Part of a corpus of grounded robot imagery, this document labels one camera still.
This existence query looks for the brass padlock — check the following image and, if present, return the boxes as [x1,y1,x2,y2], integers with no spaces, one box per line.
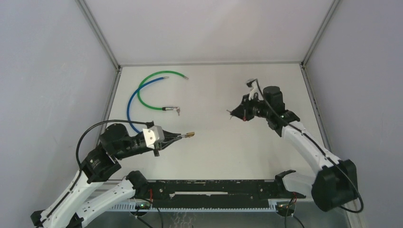
[180,132,195,138]

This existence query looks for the blue cable lock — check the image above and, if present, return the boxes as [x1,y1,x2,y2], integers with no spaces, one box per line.
[126,76,170,134]

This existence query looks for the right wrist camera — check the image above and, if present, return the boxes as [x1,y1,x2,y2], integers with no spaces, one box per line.
[246,79,259,101]

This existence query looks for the green lock keys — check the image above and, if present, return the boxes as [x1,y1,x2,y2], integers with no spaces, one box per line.
[175,107,181,116]

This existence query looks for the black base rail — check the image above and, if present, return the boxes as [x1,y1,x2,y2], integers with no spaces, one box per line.
[134,180,305,209]

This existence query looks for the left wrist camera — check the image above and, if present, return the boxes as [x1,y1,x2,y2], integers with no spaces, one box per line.
[143,125,165,150]

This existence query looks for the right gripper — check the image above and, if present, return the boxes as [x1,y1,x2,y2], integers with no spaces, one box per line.
[231,93,271,121]

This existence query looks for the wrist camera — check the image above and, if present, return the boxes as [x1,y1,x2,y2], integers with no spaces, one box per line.
[143,125,165,150]
[246,79,259,101]

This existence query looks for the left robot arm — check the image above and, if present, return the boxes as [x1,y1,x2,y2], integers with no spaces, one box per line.
[30,120,194,228]

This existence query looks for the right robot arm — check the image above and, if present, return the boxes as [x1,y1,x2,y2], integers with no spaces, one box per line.
[229,85,364,213]

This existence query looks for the white cable duct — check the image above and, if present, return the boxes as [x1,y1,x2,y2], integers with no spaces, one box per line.
[81,202,153,212]

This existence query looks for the right camera cable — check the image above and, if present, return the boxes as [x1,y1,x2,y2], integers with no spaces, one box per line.
[255,78,364,214]

